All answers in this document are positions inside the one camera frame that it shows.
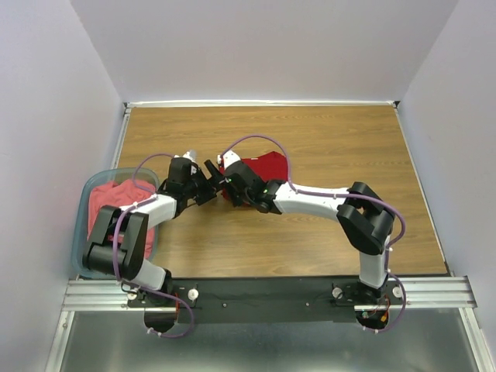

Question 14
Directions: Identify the dark red t-shirt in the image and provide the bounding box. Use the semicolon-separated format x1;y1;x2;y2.
242;151;288;182

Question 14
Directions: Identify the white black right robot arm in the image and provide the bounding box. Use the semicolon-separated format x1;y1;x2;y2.
205;157;398;304

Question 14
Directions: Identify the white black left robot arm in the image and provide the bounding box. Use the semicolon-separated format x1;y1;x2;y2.
82;154;223;306

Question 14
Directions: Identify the clear blue plastic bin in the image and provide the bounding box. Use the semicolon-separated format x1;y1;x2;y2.
71;167;160;280

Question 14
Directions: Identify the pink t-shirt in bin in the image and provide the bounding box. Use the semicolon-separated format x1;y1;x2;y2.
87;179;156;237

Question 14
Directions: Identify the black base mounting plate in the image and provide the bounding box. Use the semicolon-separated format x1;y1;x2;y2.
127;276;405;335

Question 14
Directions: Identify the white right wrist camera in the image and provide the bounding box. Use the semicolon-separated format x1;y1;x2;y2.
216;150;241;171

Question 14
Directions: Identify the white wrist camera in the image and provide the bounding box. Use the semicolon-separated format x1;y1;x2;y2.
216;150;241;171
182;149;197;165

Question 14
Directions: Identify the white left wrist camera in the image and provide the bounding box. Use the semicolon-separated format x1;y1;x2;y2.
182;149;197;165

